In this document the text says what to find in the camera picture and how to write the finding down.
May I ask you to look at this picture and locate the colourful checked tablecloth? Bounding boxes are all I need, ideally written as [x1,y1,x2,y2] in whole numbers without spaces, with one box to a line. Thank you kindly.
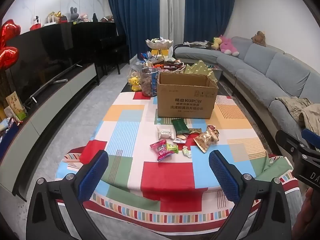
[55,91,304,235]

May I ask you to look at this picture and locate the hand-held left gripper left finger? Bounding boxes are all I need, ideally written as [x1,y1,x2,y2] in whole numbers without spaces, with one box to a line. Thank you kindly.
[26,150,109,240]

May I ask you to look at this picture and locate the red snack packet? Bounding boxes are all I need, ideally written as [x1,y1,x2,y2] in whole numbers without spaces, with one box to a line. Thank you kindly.
[205,125,220,137]

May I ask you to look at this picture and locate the clear jar of nuts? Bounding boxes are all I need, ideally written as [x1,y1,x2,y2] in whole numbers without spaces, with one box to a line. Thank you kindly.
[141,67,159,98]

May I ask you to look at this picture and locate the grey storage bin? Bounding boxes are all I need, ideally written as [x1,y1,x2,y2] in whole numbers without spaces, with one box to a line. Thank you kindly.
[207,64,223,81]

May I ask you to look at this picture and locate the grey sectional sofa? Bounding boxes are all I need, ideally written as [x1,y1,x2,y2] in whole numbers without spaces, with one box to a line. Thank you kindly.
[174,36,320,153]

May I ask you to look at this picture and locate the beige quilted jacket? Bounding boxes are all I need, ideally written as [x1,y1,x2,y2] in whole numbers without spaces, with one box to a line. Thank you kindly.
[275,96,320,130]

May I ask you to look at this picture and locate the dark green snack packet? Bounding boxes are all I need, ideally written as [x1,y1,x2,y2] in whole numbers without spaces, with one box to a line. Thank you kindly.
[171,118,190,135]

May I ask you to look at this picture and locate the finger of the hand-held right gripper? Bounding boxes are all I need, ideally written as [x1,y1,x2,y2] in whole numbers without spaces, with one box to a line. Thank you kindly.
[301,128,320,144]
[275,129,312,157]

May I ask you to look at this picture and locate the pile of assorted snacks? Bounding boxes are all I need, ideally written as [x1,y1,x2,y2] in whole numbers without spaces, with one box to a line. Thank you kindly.
[137,51,185,72]

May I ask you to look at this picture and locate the clear bag of nuts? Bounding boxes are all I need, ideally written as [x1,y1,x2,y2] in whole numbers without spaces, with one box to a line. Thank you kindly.
[126,65,143,85]

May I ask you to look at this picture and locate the blue curtain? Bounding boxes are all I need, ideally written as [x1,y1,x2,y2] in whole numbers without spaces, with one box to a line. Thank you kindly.
[105,0,160,58]
[184,0,237,47]

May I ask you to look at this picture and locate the large crinkled gold bag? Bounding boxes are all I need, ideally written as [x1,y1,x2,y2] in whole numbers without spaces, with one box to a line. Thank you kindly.
[193,131,220,153]

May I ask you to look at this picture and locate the yellow bear toy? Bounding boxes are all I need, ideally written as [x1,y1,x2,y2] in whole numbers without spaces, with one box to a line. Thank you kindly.
[128,76,141,92]

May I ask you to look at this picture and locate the pink snack packet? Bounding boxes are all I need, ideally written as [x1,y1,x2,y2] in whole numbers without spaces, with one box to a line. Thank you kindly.
[150,140,175,161]

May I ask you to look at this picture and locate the white tiered petal bowl stand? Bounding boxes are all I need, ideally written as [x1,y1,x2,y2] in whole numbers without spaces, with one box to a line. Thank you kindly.
[141,38,187,73]

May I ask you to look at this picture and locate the person's right hand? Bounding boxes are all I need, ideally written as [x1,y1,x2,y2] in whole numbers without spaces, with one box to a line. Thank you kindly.
[300,187,320,240]

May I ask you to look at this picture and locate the white sheer curtain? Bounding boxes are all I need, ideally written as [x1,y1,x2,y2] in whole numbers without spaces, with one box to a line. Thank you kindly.
[159,0,185,45]

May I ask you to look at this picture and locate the yellow paper bag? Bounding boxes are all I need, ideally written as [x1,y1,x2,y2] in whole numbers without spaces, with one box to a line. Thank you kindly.
[5,94,24,120]

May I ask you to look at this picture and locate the small white rack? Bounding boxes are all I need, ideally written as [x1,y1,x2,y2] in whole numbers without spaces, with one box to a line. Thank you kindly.
[44,15,59,27]

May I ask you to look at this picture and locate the grey television cabinet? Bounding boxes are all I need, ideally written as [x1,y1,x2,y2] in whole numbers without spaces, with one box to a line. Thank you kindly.
[0,62,100,202]

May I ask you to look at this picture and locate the red heart balloon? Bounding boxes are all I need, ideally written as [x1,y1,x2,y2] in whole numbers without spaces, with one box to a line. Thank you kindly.
[0,46,20,70]
[0,19,22,49]

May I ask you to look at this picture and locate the brown teddy bear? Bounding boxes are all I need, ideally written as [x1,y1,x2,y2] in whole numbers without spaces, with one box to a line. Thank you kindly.
[251,31,267,47]

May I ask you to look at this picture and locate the gold mountain lid container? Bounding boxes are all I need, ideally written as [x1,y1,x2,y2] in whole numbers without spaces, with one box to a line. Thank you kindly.
[184,60,218,85]

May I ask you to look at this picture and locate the crumpled clothes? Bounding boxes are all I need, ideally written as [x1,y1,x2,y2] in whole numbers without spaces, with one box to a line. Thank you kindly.
[184,40,213,48]

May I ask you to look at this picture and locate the white snack packet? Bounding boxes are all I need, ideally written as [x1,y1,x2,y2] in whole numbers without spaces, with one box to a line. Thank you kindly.
[157,126,175,140]

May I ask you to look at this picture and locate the pink plush toy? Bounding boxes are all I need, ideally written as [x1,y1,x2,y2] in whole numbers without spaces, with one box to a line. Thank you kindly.
[219,35,240,57]

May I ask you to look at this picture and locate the black upright piano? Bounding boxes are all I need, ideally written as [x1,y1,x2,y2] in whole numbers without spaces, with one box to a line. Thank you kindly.
[60,21,128,77]

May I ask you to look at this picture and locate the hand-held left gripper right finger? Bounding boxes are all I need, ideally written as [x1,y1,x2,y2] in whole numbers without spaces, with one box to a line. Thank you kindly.
[209,150,293,240]

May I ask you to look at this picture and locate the small orange white packet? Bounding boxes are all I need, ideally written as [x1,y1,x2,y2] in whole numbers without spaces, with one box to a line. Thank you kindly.
[173,134,190,144]

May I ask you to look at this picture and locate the large black television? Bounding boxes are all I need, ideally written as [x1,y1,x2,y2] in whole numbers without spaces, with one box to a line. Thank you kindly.
[4,24,84,105]

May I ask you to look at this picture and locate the brown cardboard box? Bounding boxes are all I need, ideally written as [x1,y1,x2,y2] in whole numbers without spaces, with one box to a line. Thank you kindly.
[157,72,219,119]

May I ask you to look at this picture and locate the white red toy robot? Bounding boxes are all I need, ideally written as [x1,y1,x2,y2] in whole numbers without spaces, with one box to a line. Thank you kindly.
[30,14,42,31]

